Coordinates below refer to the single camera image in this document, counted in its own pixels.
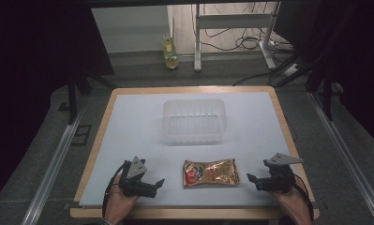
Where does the white metal desk frame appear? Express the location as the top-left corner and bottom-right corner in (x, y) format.
(193, 2), (281, 73)

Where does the white table mat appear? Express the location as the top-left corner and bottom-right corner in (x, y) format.
(79, 91), (310, 208)

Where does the person's right hand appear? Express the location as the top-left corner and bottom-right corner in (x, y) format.
(270, 187), (314, 225)

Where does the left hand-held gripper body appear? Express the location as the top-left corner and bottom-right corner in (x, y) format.
(118, 156), (158, 199)

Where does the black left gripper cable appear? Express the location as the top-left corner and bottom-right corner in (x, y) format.
(101, 162), (127, 219)

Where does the tangle of black floor cables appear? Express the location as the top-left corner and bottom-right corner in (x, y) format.
(190, 3), (296, 87)

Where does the clear plastic container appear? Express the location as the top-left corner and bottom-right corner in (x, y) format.
(161, 97), (228, 146)

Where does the black stand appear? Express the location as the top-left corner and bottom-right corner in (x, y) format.
(57, 73), (117, 126)
(305, 55), (345, 122)

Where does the silver aluminium rail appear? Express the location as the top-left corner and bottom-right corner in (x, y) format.
(309, 92), (374, 224)
(20, 106), (85, 225)

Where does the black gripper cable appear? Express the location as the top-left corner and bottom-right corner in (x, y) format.
(101, 162), (127, 219)
(292, 172), (315, 221)

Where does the wooden table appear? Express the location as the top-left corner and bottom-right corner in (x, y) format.
(69, 85), (321, 220)

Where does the person's left hand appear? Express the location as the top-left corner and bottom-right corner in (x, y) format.
(104, 174), (140, 225)

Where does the white power strip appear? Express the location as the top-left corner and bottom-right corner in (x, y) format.
(282, 63), (301, 78)

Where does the gold snack packet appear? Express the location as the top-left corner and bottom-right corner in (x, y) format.
(182, 157), (241, 188)

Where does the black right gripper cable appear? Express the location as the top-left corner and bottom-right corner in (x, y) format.
(292, 172), (315, 221)

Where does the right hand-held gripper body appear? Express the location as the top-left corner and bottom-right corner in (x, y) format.
(255, 152), (304, 193)

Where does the yellow drink bottle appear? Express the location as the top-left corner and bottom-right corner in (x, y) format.
(161, 32), (180, 70)

